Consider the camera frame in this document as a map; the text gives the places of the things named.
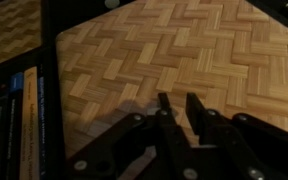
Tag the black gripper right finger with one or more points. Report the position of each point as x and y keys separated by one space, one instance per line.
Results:
x=234 y=146

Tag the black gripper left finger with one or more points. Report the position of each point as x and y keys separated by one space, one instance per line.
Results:
x=170 y=140

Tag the thin navy book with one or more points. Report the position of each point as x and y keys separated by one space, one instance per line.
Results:
x=42 y=133

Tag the tan book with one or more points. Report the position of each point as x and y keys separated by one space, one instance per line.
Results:
x=29 y=133

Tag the black book with blue band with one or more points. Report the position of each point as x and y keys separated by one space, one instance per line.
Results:
x=15 y=133

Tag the dark blue book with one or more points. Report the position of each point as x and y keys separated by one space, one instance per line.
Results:
x=3 y=150

